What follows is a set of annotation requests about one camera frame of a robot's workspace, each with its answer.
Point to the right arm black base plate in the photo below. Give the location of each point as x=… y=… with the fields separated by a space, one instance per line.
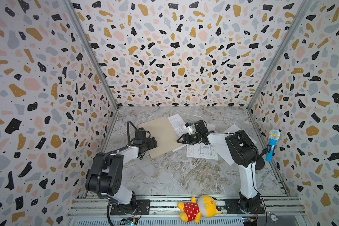
x=233 y=206

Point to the technical drawing paper sheet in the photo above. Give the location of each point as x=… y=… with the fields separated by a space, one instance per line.
x=202 y=151

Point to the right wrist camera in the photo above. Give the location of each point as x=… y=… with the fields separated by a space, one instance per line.
x=189 y=127

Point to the beige manila folder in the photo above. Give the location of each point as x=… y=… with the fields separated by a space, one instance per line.
x=162 y=130

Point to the left green circuit board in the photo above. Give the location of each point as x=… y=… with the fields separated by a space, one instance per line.
x=128 y=222

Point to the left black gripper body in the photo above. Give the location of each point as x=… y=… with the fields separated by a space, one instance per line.
x=142 y=145

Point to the right circuit board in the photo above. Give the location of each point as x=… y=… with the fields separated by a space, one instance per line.
x=249 y=221

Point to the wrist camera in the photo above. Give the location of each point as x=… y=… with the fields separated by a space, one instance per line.
x=189 y=127
x=141 y=134

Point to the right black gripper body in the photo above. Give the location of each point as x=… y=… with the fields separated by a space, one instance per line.
x=189 y=137

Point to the text printed paper sheet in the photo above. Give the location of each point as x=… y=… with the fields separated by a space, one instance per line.
x=178 y=124

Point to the round white blue badge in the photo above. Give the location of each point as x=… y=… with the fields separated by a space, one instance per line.
x=273 y=218

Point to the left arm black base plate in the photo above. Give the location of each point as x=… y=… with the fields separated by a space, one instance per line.
x=140 y=207

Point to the yellow plush toy red dress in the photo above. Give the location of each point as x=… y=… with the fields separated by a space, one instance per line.
x=204 y=206

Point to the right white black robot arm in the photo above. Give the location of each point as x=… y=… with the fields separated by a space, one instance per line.
x=247 y=177

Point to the blue toy microphone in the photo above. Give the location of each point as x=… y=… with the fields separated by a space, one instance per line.
x=274 y=136

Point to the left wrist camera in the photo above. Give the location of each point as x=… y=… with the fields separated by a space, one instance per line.
x=141 y=134

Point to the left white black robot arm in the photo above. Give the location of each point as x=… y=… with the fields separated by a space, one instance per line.
x=105 y=176

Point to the aluminium rail frame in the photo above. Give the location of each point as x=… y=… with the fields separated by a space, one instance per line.
x=163 y=211

